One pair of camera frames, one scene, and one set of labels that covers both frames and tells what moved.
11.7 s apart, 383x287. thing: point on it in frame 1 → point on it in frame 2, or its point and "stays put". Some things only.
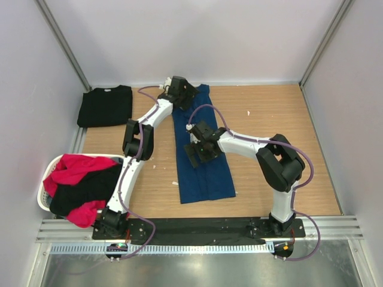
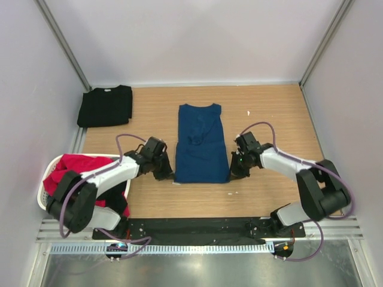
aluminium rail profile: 61,231 stays put
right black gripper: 192,148 → 236,173
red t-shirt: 67,172 stays put
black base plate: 198,231 stays put
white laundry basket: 44,197 stays put
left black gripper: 191,93 → 167,173
